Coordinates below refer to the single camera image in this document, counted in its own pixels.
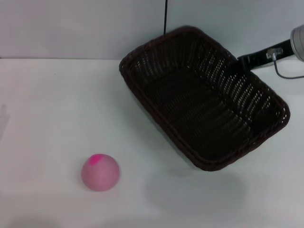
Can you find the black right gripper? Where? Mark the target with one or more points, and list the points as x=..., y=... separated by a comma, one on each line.
x=263, y=57

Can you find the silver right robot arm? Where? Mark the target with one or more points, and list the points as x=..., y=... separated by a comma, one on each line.
x=298, y=41

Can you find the dark brown woven basket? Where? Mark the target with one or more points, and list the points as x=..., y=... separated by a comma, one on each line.
x=202, y=114

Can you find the pink ball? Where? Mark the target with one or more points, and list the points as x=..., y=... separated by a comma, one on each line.
x=101, y=173

